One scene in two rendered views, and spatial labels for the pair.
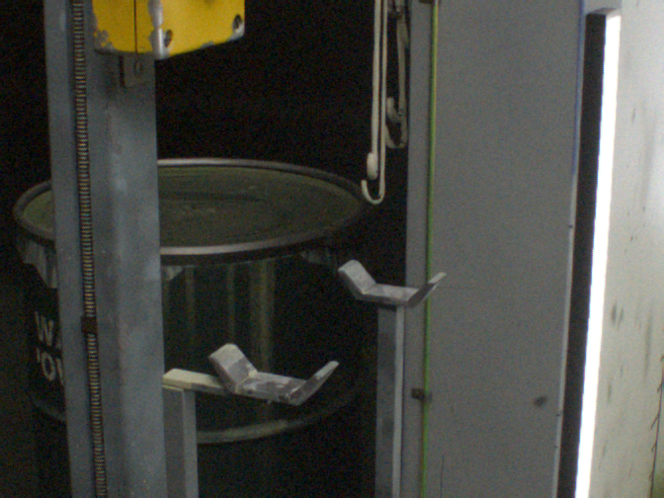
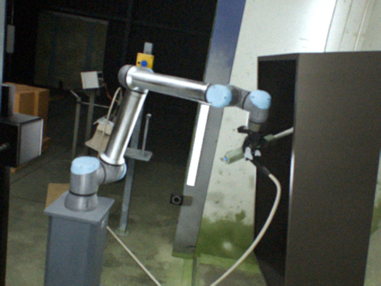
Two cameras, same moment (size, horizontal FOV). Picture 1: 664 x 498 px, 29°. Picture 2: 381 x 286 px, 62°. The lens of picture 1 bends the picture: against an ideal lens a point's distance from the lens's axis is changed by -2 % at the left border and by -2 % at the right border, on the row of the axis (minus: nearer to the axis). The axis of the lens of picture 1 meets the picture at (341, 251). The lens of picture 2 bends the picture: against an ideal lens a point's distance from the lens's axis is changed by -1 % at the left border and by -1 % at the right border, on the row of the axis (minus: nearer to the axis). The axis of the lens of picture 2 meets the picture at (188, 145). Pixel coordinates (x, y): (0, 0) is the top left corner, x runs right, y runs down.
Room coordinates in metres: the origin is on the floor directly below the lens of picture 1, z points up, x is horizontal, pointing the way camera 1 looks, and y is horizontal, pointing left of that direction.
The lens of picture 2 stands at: (0.32, -2.37, 1.51)
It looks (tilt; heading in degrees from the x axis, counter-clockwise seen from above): 13 degrees down; 67
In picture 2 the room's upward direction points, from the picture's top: 10 degrees clockwise
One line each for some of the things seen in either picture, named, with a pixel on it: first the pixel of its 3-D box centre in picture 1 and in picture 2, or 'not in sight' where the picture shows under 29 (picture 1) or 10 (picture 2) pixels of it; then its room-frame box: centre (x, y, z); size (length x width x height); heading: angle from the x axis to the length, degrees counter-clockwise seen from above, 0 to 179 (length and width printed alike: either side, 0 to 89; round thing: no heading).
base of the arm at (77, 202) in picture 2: not in sight; (82, 196); (0.49, -0.60, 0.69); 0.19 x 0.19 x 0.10
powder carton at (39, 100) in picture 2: not in sight; (33, 101); (-0.01, 2.51, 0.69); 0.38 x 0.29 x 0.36; 72
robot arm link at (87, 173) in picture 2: not in sight; (85, 174); (0.49, -0.59, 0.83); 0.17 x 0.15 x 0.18; 36
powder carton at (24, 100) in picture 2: not in sight; (15, 104); (-0.18, 2.14, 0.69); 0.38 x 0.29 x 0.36; 68
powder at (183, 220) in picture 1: (192, 208); not in sight; (2.06, 0.24, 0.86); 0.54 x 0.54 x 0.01
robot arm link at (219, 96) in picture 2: not in sight; (167, 84); (0.78, -0.93, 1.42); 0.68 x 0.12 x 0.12; 126
